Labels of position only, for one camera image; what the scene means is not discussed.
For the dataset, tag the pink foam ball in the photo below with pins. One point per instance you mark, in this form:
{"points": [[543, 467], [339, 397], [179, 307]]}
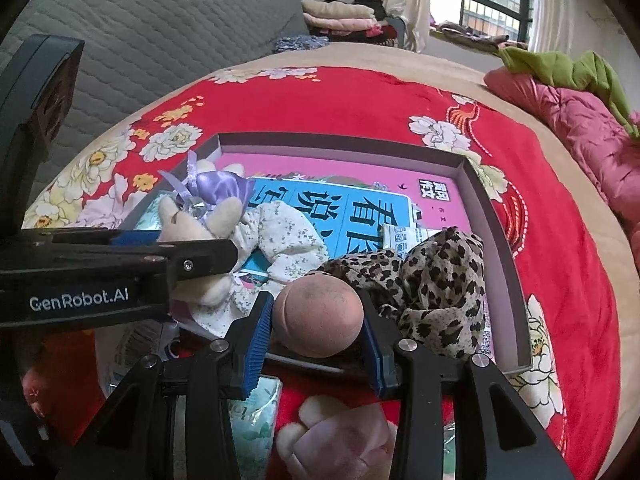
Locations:
{"points": [[320, 317]]}

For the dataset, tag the red floral blanket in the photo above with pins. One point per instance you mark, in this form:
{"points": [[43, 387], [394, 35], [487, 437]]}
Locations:
{"points": [[350, 100]]}

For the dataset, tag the cream plush doll floral dress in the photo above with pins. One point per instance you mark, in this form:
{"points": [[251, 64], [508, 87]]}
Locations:
{"points": [[295, 240]]}

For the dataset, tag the yellow white tissue packet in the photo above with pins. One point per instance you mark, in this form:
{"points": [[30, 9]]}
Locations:
{"points": [[400, 236]]}

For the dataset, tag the pink plush toy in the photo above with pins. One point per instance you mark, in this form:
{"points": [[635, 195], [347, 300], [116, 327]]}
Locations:
{"points": [[340, 440]]}

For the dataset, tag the beige folded blanket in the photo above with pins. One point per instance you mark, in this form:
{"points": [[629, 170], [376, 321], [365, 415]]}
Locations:
{"points": [[335, 9]]}

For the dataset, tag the grey cardboard box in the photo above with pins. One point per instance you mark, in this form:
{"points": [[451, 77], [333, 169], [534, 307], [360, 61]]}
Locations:
{"points": [[350, 152]]}

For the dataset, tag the grey quilted headboard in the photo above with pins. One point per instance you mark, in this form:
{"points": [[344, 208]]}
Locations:
{"points": [[150, 60]]}

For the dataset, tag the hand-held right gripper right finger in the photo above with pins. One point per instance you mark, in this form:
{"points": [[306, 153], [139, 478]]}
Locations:
{"points": [[376, 360]]}

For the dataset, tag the leopard print scarf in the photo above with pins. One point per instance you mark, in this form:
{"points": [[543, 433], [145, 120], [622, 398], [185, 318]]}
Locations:
{"points": [[440, 280]]}

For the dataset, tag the pink book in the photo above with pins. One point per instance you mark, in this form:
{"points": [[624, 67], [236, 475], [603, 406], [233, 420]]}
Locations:
{"points": [[360, 175]]}

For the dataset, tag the dark folded clothes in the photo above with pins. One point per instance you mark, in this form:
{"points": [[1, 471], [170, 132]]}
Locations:
{"points": [[370, 5]]}

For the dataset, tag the blue patterned cloth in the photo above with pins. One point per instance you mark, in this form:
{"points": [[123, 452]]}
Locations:
{"points": [[300, 44]]}

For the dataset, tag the clear wrapped tissue packet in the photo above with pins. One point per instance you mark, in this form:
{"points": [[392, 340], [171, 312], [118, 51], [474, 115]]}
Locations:
{"points": [[135, 355]]}

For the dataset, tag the pink folded blanket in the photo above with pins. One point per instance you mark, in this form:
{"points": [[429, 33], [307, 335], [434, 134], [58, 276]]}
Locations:
{"points": [[340, 26]]}

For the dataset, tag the green blanket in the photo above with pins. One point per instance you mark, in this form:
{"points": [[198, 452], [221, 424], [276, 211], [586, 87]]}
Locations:
{"points": [[560, 67]]}

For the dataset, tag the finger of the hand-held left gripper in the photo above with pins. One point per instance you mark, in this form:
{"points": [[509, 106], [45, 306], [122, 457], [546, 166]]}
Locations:
{"points": [[200, 260], [135, 239]]}

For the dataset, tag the green patterned tissue packet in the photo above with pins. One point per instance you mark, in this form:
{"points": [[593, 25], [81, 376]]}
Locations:
{"points": [[255, 430]]}

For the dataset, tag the pink quilt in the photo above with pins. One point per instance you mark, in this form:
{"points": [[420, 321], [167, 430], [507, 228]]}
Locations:
{"points": [[575, 115]]}

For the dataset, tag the patterned windowsill blanket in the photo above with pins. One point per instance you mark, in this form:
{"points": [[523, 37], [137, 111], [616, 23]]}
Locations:
{"points": [[470, 35]]}

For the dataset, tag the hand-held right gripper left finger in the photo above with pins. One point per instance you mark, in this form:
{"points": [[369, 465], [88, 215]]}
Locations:
{"points": [[255, 355]]}

